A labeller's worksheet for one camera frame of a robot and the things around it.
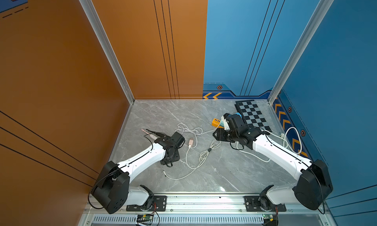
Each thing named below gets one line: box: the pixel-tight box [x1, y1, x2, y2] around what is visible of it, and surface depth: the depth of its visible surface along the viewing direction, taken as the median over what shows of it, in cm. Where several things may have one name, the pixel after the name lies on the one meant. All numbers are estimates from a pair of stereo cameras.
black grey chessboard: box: [234, 99, 273, 133], surface depth 108 cm
